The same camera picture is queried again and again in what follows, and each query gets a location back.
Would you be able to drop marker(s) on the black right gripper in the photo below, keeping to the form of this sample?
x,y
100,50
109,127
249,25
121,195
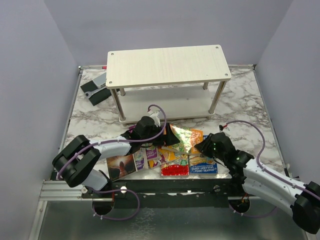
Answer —
x,y
203,146

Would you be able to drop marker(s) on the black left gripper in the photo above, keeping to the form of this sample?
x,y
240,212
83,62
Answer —
x,y
170,139

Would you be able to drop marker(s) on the orange 39-storey treehouse book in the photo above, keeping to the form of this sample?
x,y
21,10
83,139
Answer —
x,y
188,138

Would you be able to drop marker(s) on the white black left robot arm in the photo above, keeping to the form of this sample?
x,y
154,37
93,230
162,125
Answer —
x,y
75,163

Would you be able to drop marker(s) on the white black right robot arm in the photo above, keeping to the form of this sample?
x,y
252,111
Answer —
x,y
298,199

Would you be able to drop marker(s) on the blue 91-storey treehouse book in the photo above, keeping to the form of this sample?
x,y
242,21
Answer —
x,y
199,164

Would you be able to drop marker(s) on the roald dahl charlie book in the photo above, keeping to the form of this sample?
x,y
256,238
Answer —
x,y
160,160

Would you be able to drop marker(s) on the purple treehouse book rear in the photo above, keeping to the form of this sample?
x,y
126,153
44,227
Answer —
x,y
151,153

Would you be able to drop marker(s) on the purple treehouse book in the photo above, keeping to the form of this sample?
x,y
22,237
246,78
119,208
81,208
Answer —
x,y
151,153
140,160

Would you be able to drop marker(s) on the red treehouse book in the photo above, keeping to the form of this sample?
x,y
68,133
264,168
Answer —
x,y
175,164

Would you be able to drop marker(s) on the purple treehouse book front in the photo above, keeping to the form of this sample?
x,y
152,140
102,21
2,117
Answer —
x,y
140,160

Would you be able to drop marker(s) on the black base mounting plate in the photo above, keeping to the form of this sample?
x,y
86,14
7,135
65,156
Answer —
x,y
154,193

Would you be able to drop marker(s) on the white two-tier shelf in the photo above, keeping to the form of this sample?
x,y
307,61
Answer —
x,y
186,82

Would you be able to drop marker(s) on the dark three days book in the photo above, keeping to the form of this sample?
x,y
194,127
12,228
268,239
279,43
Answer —
x,y
120,166

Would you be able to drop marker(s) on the black foam block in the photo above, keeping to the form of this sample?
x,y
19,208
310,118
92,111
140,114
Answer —
x,y
95,94

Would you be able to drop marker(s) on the grey white device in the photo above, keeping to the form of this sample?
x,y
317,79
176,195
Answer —
x,y
100,81

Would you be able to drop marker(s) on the silver metal wrench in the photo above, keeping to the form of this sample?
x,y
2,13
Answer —
x,y
89,94

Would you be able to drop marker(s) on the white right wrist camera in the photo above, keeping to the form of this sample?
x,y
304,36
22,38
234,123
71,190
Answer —
x,y
223,127

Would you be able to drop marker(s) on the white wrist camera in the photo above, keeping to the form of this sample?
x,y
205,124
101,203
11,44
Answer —
x,y
155,115
223,127

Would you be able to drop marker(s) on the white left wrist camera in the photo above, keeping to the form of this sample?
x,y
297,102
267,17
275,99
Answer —
x,y
155,115

